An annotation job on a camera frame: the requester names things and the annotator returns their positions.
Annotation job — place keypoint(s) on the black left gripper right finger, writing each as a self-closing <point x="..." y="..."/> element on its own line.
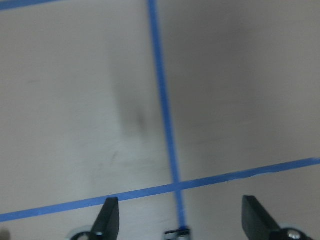
<point x="257" y="223"/>

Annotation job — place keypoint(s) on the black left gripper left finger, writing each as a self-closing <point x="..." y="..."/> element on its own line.
<point x="107" y="223"/>

